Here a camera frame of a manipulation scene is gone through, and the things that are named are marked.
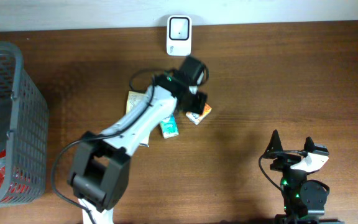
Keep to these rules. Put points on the orange small carton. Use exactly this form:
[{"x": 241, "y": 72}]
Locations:
[{"x": 197, "y": 118}]

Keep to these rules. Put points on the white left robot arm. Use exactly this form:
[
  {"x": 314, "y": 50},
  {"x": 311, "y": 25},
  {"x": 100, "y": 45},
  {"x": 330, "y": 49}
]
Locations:
[{"x": 99, "y": 175}]

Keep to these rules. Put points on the cream white snack bag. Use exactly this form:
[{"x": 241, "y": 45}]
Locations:
[{"x": 133, "y": 99}]

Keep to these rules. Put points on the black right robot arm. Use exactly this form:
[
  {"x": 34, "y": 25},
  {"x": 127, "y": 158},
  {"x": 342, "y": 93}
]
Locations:
[{"x": 304, "y": 199}]

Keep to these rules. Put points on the white barcode scanner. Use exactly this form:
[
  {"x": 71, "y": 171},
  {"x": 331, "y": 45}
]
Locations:
[{"x": 179, "y": 35}]

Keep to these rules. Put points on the green Kleenex tissue pack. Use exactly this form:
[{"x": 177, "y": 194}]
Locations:
[{"x": 169, "y": 127}]

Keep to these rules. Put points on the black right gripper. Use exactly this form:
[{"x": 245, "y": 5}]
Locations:
[{"x": 284, "y": 160}]

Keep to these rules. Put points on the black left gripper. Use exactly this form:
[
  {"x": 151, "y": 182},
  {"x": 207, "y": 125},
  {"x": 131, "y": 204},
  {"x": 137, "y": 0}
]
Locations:
[{"x": 199, "y": 107}]

